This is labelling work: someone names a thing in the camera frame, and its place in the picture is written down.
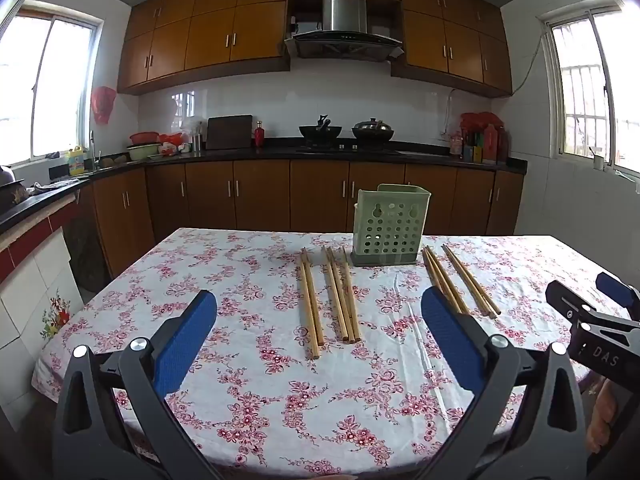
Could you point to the yellow detergent bottle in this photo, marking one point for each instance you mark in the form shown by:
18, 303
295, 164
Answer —
76, 162

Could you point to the black wok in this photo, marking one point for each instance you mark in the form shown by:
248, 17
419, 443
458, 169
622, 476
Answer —
320, 131

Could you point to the green perforated chopstick holder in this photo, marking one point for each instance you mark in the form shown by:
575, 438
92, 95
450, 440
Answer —
390, 220

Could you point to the steel cup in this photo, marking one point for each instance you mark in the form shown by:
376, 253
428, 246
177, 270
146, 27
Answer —
197, 140

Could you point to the large red plastic bag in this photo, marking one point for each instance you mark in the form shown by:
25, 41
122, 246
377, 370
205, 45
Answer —
482, 122

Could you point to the wooden chopstick pair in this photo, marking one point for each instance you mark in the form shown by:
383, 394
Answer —
449, 281
347, 295

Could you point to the sliding glass window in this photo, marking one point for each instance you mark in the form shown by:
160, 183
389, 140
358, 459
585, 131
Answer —
595, 85
45, 85

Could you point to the black gas stove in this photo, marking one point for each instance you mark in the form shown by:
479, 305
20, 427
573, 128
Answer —
345, 148

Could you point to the dark pot with lid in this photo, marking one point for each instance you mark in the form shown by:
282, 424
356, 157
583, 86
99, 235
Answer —
372, 130

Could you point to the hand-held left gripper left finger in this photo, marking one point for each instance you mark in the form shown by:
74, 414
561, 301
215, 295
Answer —
185, 340

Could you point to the steel kettle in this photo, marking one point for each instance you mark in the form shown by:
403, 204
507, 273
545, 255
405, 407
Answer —
6, 175

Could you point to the hanging red plastic bag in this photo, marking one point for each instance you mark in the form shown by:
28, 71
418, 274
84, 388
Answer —
103, 105

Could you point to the steel faucet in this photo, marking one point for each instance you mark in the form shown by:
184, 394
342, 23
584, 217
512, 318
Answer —
93, 147

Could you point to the black kitchen countertop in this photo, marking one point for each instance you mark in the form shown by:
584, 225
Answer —
240, 152

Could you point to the red bottle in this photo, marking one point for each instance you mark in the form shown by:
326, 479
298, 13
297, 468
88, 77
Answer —
259, 135

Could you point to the steel range hood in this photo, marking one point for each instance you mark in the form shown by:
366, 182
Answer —
342, 30

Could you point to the brown wall cabinets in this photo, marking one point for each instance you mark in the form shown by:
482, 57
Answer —
210, 35

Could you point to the dark cutting board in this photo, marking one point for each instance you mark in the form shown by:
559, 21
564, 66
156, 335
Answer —
229, 132

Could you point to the person's right hand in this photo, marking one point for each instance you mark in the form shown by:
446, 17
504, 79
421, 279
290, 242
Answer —
602, 415

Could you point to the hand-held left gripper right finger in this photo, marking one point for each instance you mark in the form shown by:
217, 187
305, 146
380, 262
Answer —
450, 340

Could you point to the red floral white tablecloth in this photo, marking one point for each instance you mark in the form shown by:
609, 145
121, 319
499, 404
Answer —
280, 410

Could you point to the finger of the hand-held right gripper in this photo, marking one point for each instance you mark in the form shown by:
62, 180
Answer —
620, 290
575, 307

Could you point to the pale green basin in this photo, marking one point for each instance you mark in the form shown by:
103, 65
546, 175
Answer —
144, 152

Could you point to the white cup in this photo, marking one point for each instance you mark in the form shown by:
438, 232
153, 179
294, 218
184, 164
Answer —
597, 162

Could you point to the red basin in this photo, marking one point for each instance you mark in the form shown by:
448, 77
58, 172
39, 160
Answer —
144, 138

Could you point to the brown base cabinets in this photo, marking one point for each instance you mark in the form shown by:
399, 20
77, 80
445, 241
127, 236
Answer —
260, 195

